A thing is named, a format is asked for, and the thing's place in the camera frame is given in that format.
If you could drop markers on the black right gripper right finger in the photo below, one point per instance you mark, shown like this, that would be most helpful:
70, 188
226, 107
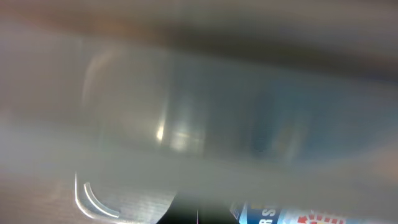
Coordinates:
210, 212

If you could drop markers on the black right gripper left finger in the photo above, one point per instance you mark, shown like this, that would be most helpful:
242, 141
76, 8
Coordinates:
182, 210

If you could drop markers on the blue cool fever box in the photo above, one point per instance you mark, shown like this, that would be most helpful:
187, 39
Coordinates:
257, 213

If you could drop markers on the clear plastic container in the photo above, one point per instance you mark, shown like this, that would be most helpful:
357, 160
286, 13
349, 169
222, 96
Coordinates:
104, 130

